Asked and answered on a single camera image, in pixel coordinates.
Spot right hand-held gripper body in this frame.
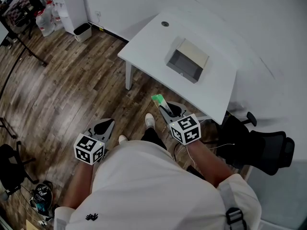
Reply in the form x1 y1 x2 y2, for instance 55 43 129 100
169 110 201 146

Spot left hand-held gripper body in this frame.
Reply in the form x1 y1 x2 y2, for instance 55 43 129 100
73 127 107 165

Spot grey metal box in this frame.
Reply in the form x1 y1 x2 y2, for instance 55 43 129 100
165 38 210 84

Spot person's left forearm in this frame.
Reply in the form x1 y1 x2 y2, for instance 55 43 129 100
62 161 94 210

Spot person's right forearm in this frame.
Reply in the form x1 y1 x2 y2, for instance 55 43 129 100
186 139 235 189

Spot beige cardboard piece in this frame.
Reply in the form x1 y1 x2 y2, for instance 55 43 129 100
25 219 39 230

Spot person's right white shoe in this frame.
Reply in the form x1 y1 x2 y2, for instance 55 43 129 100
145 113 156 129

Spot person's black trousers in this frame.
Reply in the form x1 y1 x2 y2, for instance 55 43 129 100
140 127 168 150

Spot black white headset device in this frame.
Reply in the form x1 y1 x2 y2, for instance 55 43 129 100
30 180 54 217

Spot white table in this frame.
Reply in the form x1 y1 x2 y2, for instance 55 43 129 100
117 11 238 126

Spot person's white shirt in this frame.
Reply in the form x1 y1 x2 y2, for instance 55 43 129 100
53 140 262 230

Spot black swivel chair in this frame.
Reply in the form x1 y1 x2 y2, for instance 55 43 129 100
0 141 39 199

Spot black mesh office chair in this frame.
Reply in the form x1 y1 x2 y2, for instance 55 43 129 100
201 111 295 176

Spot white trash bin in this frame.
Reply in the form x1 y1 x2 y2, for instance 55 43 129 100
73 22 93 43

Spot clear water jug red label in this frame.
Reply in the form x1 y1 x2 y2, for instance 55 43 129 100
35 8 56 37
51 2 64 31

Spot white water dispenser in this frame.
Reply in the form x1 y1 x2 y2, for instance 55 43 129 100
51 0 88 35

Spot checkered cloth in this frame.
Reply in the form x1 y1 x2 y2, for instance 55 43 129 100
4 0 33 21

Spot white cable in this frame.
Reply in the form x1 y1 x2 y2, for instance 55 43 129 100
186 142 236 170

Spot grey backpack strap with buckle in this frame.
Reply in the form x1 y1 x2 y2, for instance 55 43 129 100
217 183 248 230

